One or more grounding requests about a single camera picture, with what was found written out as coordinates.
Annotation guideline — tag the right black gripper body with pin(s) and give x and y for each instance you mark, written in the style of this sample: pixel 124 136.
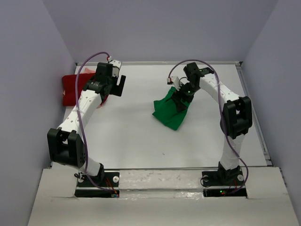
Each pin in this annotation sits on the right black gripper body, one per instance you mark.
pixel 187 92

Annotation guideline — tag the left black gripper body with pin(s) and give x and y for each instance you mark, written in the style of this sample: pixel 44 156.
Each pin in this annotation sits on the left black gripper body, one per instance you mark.
pixel 110 82

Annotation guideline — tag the green t shirt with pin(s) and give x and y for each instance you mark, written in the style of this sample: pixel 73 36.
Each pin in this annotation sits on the green t shirt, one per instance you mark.
pixel 166 113

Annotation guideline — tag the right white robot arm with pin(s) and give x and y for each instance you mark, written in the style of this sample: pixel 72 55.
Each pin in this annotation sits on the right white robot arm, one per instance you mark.
pixel 236 120

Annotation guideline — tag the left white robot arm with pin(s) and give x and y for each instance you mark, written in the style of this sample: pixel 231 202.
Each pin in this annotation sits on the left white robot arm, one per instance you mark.
pixel 67 144

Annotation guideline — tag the red folded t shirt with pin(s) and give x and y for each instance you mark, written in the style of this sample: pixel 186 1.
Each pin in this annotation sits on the red folded t shirt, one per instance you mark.
pixel 69 87

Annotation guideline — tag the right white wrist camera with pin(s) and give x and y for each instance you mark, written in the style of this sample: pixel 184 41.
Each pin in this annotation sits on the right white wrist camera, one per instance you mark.
pixel 173 80

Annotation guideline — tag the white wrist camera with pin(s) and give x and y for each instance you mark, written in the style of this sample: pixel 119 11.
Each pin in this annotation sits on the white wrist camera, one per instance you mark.
pixel 116 66
pixel 173 80

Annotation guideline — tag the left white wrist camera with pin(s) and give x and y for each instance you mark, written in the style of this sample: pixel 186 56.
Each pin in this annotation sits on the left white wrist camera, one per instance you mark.
pixel 116 66

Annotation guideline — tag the aluminium table rail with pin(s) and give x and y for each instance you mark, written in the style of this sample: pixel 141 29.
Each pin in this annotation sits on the aluminium table rail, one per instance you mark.
pixel 174 62

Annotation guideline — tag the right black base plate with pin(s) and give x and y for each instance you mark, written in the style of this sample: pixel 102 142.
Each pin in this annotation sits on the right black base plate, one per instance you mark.
pixel 213 187

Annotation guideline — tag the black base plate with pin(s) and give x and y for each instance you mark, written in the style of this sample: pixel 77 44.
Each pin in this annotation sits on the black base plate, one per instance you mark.
pixel 107 188
pixel 213 187

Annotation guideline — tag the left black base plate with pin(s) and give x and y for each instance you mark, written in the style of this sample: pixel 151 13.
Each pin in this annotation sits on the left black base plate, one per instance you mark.
pixel 107 188

